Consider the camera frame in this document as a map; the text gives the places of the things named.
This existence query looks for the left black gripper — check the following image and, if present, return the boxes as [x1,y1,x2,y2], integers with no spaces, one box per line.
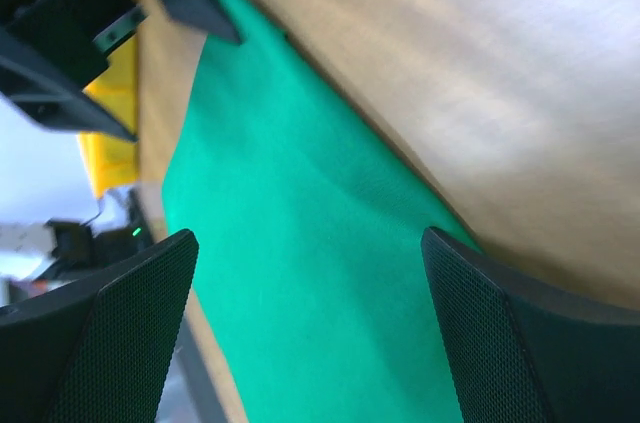
[1,0,242,142]

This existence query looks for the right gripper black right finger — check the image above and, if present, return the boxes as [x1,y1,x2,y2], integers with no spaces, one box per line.
[421,227,639,422]

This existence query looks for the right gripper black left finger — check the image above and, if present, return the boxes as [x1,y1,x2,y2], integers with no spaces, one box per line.
[1,229,199,422]

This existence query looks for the green polo t-shirt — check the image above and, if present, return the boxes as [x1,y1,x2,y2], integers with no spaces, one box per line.
[162,0,472,422]

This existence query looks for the yellow plastic bin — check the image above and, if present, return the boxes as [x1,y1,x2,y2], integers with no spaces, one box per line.
[75,0,142,198]

